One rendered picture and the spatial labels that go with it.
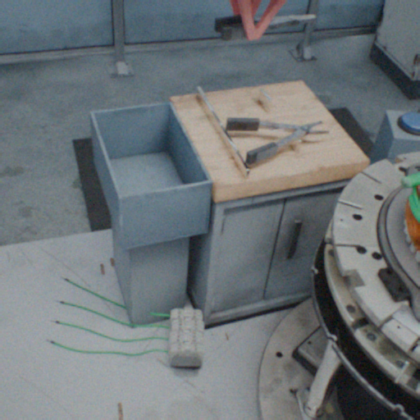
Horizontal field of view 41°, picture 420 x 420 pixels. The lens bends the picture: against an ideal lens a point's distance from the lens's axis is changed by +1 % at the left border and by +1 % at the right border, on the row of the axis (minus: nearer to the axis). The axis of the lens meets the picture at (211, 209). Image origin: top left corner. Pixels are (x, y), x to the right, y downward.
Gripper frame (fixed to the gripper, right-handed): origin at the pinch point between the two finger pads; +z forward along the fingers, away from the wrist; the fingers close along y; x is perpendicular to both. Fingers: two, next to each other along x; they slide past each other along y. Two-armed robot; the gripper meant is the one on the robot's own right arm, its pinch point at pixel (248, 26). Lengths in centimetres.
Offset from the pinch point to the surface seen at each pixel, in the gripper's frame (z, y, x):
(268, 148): 9.1, 11.3, -0.9
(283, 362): 38.2, 22.6, 1.2
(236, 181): 11.9, 12.7, -5.1
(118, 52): 109, -189, 25
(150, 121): 14.7, -4.4, -10.4
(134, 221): 15.9, 12.0, -16.7
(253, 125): 9.7, 6.0, -0.5
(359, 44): 120, -190, 165
